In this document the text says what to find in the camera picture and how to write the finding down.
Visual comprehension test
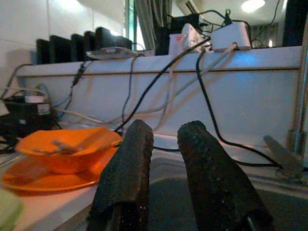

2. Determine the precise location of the black charger block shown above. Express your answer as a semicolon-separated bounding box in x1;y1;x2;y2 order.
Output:
0;94;58;154

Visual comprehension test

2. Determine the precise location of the white power adapter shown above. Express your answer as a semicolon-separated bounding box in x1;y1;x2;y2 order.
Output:
210;21;252;52

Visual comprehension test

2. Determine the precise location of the spoon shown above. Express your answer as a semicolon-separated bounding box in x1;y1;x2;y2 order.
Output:
33;133;97;155

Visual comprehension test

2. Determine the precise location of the black power cable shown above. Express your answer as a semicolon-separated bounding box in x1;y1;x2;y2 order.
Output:
114;37;211;134
195;47;283;168

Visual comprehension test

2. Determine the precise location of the grey curtain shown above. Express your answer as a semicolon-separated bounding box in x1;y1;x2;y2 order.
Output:
134;0;174;49

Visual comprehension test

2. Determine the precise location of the orange bowl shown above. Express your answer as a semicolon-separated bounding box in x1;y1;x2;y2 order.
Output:
14;127;124;174

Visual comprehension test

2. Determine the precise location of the orange plate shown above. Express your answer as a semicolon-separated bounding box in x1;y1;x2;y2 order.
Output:
0;146;121;196

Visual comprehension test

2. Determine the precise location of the stainless steel sink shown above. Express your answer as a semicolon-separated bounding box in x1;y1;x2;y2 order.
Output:
60;149;308;231

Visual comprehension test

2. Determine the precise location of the light green plate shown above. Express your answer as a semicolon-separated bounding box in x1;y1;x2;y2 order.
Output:
0;188;25;231

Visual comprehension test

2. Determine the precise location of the metal faucet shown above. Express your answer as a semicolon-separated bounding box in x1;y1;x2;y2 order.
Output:
263;14;308;180

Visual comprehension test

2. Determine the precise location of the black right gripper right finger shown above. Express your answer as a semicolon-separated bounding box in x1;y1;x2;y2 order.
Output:
177;120;275;231

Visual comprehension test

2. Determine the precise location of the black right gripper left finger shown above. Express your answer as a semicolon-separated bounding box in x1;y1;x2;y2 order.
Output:
86;119;154;231

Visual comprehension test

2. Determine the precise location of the silver oval tray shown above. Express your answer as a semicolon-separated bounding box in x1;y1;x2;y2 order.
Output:
86;46;139;61

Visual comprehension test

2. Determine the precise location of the white device with red label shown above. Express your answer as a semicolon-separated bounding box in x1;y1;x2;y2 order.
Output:
168;23;213;54

